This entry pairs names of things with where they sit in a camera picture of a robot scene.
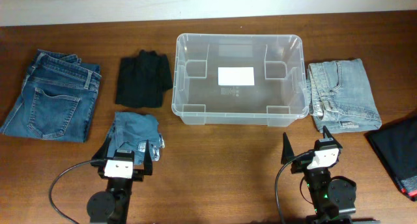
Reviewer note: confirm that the dark blue folded jeans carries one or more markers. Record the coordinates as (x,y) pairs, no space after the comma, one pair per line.
(57,99)

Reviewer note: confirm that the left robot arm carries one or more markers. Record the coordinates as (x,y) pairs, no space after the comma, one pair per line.
(112,204)

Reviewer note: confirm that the small blue denim shorts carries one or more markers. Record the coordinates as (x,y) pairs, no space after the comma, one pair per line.
(132,131)

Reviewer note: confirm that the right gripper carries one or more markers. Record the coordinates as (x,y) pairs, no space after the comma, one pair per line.
(287,153)

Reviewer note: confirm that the black garment with red trim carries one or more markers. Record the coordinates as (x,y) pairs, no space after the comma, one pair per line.
(395,146)

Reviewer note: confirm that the white label in container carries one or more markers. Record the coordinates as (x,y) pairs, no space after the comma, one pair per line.
(236,76)

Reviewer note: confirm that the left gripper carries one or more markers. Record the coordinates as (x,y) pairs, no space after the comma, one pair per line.
(136,175)

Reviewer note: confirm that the clear plastic storage container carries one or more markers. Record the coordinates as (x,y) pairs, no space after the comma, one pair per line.
(278,98)

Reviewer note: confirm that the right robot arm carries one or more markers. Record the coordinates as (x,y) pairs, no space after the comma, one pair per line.
(332,197)

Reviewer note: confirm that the light blue jeans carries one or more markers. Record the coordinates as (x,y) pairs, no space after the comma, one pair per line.
(341,98)

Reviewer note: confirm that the black folded garment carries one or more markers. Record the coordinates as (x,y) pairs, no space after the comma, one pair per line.
(143,80)

